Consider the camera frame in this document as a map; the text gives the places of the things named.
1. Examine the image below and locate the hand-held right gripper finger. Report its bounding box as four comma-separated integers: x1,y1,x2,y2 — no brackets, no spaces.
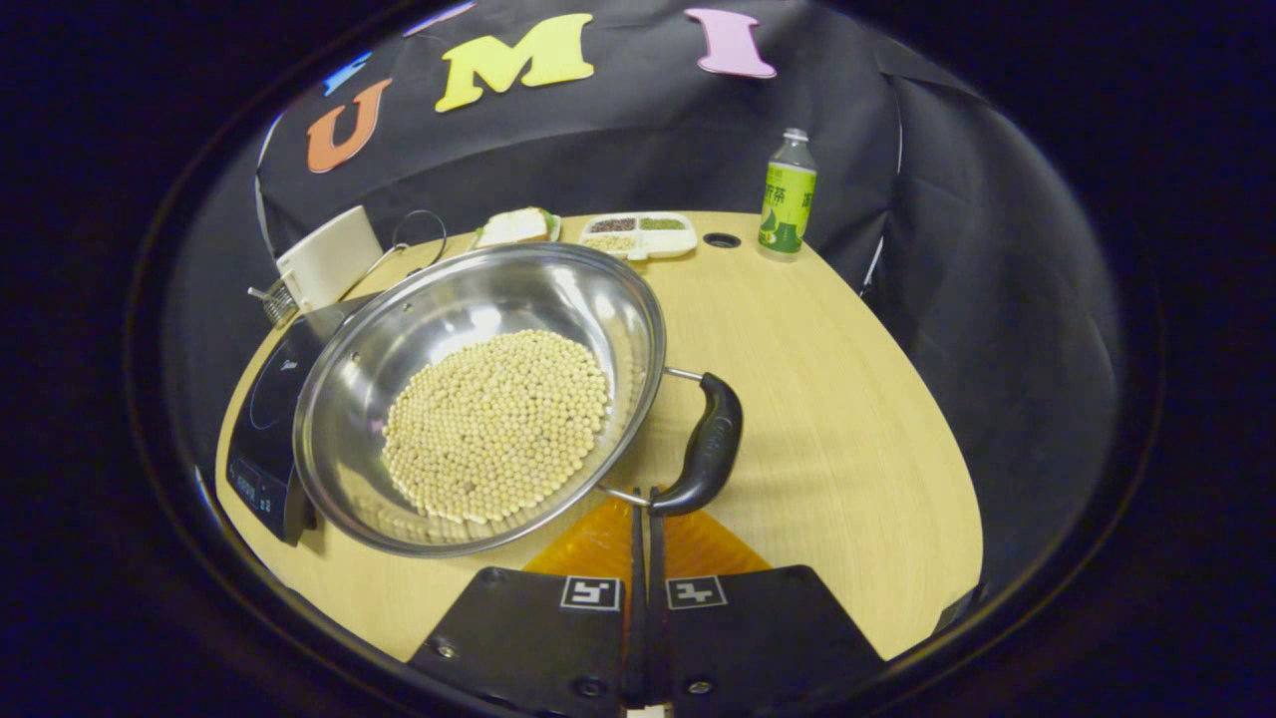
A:
409,489,647,718
648,487,888,715

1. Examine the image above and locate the stainless steel pot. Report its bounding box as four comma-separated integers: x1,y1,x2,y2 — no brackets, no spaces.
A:
292,242,745,557

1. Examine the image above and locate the black induction cooktop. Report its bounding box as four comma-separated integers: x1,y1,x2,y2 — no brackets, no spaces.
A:
224,294,352,545

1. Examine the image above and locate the pile of soybeans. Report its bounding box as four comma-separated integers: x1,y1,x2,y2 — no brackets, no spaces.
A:
381,329,611,526

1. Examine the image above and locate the white divided tray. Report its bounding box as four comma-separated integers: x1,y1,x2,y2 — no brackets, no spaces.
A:
580,211,699,262

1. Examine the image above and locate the sandwich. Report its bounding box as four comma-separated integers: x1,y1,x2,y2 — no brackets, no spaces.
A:
478,206,554,246

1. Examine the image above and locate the green plate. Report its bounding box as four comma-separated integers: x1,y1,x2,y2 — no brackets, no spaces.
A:
472,211,562,251

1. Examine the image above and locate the green drink bottle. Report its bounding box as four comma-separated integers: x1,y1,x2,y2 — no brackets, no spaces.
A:
758,128,818,256

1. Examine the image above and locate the black backdrop cloth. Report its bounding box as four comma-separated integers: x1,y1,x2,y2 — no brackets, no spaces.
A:
164,0,1127,619

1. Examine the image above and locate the white toaster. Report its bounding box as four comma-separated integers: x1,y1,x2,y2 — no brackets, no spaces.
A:
277,206,385,310

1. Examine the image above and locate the black power cable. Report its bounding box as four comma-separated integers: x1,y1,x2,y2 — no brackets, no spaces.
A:
371,209,450,282

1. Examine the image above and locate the small wire metal basket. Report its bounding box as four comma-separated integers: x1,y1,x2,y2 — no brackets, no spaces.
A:
247,279,302,327

